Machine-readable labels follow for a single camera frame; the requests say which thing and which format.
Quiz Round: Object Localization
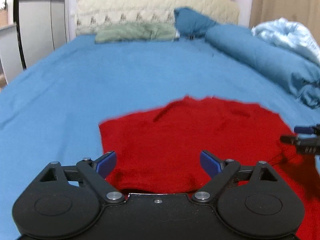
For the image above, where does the black curved pole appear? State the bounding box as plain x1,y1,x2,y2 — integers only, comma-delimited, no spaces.
13,0,27,70

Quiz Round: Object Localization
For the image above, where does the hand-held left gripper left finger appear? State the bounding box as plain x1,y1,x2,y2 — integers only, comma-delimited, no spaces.
40,151,125,204

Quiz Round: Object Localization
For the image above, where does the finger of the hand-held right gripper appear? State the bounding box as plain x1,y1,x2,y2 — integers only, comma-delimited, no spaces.
294,123,320,135
280,134,320,155

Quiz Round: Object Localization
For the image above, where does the blue rolled duvet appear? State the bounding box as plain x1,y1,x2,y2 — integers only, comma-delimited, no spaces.
204,24,320,109

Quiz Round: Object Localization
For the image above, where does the beige quilted headboard cover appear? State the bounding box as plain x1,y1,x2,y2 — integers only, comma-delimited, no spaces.
75,0,240,36

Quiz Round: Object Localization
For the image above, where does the light blue quilt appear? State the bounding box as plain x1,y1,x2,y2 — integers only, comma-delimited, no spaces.
251,17,320,67

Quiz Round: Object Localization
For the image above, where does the blue pillow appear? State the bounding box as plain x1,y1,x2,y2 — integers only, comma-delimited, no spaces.
173,7,219,39

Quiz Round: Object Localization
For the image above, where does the green folded blanket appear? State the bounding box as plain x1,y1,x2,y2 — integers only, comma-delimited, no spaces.
94,21,176,43

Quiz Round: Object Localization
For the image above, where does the red knit sweater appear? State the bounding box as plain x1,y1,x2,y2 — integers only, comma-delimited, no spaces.
98,95,320,240

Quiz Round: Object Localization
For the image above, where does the grey wardrobe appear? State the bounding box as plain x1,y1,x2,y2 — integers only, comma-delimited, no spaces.
0,0,70,85

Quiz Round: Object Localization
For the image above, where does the beige curtain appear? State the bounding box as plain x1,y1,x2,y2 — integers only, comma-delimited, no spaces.
249,0,320,47

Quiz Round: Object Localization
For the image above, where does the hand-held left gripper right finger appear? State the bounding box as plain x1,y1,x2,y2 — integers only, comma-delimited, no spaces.
191,150,278,203

